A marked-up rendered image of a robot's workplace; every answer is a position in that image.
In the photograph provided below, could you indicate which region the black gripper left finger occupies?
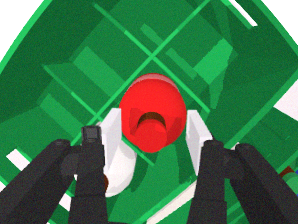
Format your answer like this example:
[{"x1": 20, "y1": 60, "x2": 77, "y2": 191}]
[{"x1": 0, "y1": 108, "x2": 122, "y2": 224}]

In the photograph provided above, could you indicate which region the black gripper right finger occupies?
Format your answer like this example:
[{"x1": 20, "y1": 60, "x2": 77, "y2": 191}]
[{"x1": 186, "y1": 110, "x2": 298, "y2": 224}]

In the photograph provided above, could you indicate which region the green bottle crate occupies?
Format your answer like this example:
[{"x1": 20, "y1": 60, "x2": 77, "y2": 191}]
[
  {"x1": 143, "y1": 107, "x2": 298, "y2": 224},
  {"x1": 0, "y1": 0, "x2": 298, "y2": 224}
]

